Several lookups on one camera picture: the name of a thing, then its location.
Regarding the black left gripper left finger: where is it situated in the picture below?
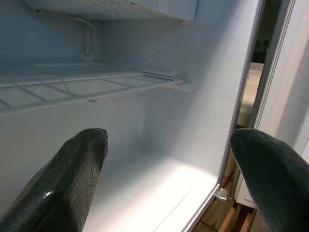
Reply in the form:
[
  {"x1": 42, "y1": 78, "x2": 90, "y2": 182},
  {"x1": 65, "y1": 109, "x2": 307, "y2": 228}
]
[{"x1": 0, "y1": 128, "x2": 109, "y2": 232}]

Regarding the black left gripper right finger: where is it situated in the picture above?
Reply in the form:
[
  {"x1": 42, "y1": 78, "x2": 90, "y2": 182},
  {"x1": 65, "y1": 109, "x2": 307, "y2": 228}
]
[{"x1": 230, "y1": 128, "x2": 309, "y2": 232}]

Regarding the mini fridge door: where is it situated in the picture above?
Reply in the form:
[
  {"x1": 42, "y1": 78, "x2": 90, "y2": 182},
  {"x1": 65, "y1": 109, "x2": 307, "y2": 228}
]
[{"x1": 233, "y1": 0, "x2": 309, "y2": 211}]

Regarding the metal fridge door hinge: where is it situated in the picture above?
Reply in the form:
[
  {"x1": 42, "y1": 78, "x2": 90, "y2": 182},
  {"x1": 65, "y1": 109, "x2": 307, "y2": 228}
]
[{"x1": 215, "y1": 188, "x2": 229, "y2": 202}]

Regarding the silver mini fridge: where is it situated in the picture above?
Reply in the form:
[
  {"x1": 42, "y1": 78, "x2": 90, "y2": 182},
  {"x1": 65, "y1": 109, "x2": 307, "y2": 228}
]
[{"x1": 0, "y1": 0, "x2": 270, "y2": 232}]

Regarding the white freezer compartment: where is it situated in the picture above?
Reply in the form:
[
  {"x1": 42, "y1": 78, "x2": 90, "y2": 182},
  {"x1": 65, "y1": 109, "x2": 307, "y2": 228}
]
[{"x1": 23, "y1": 0, "x2": 198, "y2": 25}]

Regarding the white wire fridge shelf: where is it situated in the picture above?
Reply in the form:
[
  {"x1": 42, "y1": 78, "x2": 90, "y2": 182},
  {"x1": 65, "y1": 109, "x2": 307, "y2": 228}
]
[{"x1": 0, "y1": 70, "x2": 184, "y2": 116}]

